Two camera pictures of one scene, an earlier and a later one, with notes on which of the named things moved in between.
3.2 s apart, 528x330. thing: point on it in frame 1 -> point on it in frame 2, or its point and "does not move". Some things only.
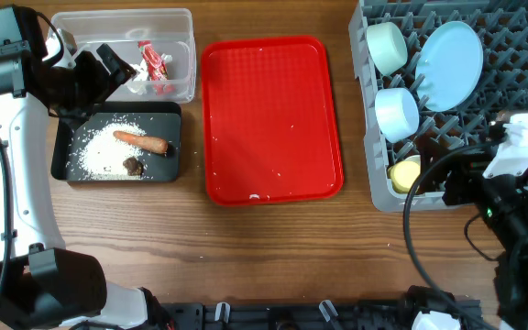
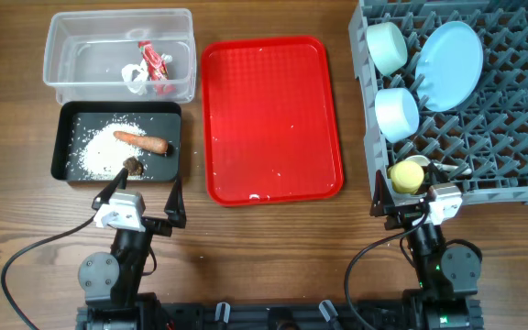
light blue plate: (448, 64) does not move
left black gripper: (103, 82) -> (172, 209)
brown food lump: (133, 167) does not move
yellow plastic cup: (402, 174) does not move
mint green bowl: (387, 47) does not move
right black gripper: (468, 173) -> (383, 204)
